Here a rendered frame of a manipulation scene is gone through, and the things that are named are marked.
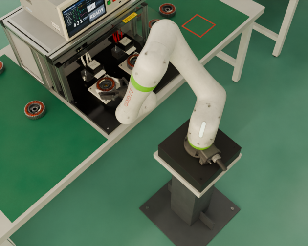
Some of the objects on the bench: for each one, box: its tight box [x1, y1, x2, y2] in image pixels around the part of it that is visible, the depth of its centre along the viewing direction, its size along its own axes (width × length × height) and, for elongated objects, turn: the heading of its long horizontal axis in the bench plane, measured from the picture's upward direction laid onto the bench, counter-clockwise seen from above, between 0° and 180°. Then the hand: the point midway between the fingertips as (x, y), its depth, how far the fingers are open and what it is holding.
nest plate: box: [118, 52, 139, 75], centre depth 227 cm, size 15×15×1 cm
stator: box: [24, 101, 46, 120], centre depth 211 cm, size 11×11×4 cm
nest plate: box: [88, 74, 120, 104], centre depth 217 cm, size 15×15×1 cm
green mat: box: [0, 54, 108, 223], centre depth 207 cm, size 94×61×1 cm, turn 48°
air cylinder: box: [81, 70, 95, 82], centre depth 221 cm, size 5×8×6 cm
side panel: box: [1, 26, 52, 90], centre depth 214 cm, size 28×3×32 cm, turn 48°
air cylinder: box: [111, 46, 126, 60], centre depth 231 cm, size 5×8×6 cm
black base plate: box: [52, 34, 180, 135], centre depth 224 cm, size 47×64×2 cm
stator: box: [96, 77, 116, 92], centre depth 215 cm, size 11×11×4 cm
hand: (106, 85), depth 215 cm, fingers closed on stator, 11 cm apart
